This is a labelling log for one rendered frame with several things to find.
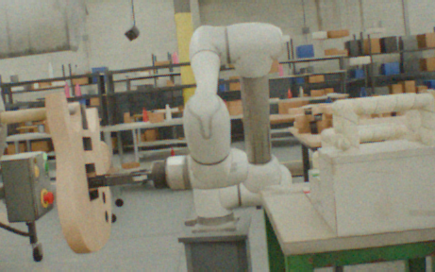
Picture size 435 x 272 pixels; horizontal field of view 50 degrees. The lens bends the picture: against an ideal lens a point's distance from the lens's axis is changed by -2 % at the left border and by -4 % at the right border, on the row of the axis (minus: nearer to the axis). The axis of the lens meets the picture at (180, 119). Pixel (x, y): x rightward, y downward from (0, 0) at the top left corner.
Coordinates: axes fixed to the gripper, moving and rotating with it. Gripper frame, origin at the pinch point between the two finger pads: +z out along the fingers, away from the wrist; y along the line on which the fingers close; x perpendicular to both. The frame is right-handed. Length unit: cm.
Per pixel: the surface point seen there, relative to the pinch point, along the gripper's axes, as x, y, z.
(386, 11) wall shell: 289, 1068, -494
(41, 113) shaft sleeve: 18.9, -9.0, 9.4
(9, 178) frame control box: 2.8, 13.6, 30.2
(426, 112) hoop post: 8, -27, -79
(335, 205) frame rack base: -9, -26, -57
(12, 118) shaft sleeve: 18.6, -8.9, 17.5
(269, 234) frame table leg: -24, 28, -47
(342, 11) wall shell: 301, 1067, -381
